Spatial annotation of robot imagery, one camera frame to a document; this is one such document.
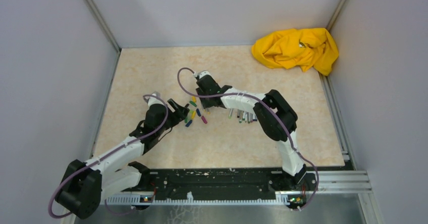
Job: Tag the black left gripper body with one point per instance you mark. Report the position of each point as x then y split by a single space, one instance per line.
173 117

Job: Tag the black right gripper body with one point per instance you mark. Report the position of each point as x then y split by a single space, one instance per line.
205 102

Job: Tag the blue pen cap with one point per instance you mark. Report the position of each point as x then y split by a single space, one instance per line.
188 123

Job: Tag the purple pen cap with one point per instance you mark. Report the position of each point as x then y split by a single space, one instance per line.
204 119

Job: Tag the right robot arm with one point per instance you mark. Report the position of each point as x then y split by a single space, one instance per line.
276 117

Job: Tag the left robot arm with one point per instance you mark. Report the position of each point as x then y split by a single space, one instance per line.
117 159

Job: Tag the yellow cloth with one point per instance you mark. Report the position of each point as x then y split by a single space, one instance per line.
304 48

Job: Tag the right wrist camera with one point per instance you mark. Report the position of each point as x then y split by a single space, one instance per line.
202 74

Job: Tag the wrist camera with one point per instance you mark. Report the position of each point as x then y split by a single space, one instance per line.
153 99
202 74

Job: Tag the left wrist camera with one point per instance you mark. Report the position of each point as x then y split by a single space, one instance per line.
153 99

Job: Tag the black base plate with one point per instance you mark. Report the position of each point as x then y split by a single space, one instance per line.
220 184

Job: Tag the aluminium frame rail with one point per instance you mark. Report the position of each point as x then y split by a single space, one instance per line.
329 181

